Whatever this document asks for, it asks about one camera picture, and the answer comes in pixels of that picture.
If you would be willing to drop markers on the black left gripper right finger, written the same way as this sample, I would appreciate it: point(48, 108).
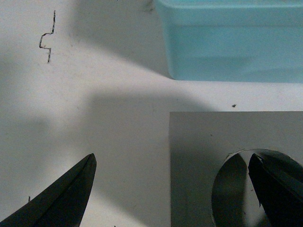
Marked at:
point(278, 183)

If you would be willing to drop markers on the light blue plastic box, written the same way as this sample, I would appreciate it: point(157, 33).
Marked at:
point(233, 40)

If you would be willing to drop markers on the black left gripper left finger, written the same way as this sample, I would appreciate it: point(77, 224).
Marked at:
point(63, 203)

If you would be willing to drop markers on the gray cube with round hole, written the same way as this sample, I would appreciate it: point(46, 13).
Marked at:
point(209, 159)

